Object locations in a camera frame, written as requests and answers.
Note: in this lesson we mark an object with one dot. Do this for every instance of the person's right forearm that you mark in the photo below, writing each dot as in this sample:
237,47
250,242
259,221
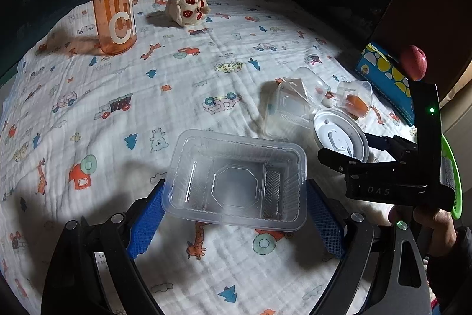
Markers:
455,274

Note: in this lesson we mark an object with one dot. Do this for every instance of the clear rectangular plastic tray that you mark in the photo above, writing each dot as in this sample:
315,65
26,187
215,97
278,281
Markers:
236,182

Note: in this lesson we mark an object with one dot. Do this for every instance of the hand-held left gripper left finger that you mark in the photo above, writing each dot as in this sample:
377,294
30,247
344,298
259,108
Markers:
145,226

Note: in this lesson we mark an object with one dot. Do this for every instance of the round clear container with lid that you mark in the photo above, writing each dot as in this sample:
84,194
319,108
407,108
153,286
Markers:
339,134

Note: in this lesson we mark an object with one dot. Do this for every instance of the person's right hand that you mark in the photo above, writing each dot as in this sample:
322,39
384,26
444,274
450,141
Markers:
438,230

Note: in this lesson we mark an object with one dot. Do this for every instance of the clear round plastic cup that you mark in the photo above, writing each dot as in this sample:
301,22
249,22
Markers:
315,82

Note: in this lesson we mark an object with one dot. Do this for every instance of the green perforated plastic basket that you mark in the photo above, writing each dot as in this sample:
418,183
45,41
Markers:
457,182

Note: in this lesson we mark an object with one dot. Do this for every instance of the clear square plastic cup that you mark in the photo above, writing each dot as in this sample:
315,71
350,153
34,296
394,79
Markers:
291,112

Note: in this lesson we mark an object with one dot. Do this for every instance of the beige plush toy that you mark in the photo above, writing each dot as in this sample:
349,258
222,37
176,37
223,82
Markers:
186,8

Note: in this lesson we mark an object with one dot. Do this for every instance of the blue dotted tissue box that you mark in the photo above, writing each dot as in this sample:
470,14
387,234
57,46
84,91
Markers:
383,79

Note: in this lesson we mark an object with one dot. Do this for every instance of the clear cup with orange residue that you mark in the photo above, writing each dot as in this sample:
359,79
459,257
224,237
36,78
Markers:
356,99

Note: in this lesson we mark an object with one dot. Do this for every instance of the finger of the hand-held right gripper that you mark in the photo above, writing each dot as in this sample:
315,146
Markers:
391,145
339,160

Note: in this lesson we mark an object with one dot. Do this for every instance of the brown wooden panel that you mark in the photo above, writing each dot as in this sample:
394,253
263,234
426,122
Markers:
435,5

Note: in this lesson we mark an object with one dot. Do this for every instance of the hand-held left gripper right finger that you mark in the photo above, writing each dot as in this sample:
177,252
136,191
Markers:
326,226

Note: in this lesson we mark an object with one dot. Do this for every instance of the red apple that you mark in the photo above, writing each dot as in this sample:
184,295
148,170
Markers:
413,62

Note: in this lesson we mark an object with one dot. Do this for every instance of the printed white blanket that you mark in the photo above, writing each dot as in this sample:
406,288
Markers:
110,134

